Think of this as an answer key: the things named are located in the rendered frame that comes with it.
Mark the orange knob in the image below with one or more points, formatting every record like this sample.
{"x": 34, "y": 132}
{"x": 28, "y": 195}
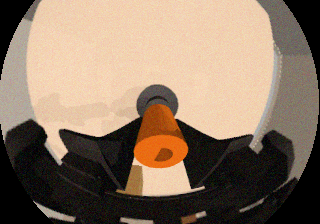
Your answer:
{"x": 160, "y": 143}

